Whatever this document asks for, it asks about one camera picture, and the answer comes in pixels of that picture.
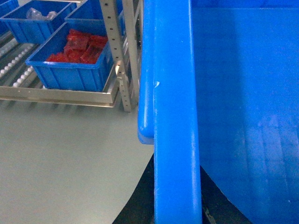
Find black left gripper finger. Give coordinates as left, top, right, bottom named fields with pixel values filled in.
left=114, top=151, right=252, bottom=224

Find large blue plastic crate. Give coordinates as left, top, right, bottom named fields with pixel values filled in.
left=138, top=0, right=299, bottom=224

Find metal roller shelf rack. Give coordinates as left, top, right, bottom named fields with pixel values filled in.
left=0, top=0, right=143, bottom=112

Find blue bin with red parts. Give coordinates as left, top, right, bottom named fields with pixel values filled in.
left=26, top=23, right=113, bottom=92

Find red packaged parts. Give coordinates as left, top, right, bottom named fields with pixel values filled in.
left=46, top=29, right=108, bottom=64

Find blue bin behind red parts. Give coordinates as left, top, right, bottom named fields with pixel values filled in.
left=64, top=0, right=124, bottom=37

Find blue bin with plastic bags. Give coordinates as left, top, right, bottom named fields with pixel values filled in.
left=0, top=0, right=77, bottom=44

